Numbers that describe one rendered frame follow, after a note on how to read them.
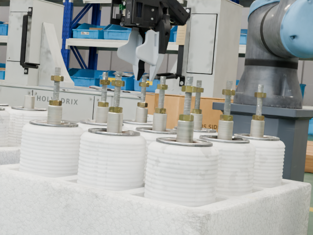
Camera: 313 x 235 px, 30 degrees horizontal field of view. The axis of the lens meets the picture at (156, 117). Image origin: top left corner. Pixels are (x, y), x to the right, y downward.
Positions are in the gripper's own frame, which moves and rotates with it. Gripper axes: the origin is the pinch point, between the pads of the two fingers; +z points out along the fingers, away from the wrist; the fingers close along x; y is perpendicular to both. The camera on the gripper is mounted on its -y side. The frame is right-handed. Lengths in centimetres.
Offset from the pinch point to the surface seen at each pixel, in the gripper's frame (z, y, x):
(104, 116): 7.9, 12.3, 4.3
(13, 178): 17.1, 30.7, 8.8
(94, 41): -42, -293, -456
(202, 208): 16.5, 19.4, 36.3
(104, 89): 3.4, 12.2, 3.7
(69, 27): -56, -281, -491
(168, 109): 9, -60, -61
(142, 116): 7.9, 1.2, 1.0
